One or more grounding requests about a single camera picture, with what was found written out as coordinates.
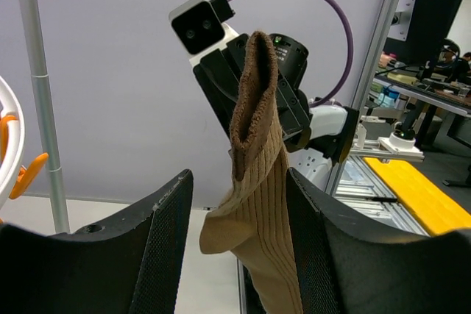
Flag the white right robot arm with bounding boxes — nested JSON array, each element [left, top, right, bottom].
[[189, 33, 359, 185]]

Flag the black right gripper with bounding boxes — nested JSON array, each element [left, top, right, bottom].
[[193, 32, 314, 153]]

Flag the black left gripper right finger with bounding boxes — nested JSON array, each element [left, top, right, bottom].
[[286, 168, 470, 313]]

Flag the brown ribbed sock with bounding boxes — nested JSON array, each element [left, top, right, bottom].
[[199, 31, 302, 313]]

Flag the yellow foam mat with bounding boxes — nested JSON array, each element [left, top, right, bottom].
[[364, 157, 470, 236]]

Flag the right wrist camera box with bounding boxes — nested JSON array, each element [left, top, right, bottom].
[[169, 0, 238, 67]]

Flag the metal clothes rack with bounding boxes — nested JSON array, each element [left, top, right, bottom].
[[18, 0, 70, 233]]

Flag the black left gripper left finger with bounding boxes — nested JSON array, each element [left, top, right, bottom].
[[1, 169, 194, 313]]

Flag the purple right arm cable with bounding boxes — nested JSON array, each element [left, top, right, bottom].
[[226, 0, 355, 107]]

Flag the white round clip hanger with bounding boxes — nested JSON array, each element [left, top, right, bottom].
[[1, 78, 49, 207]]

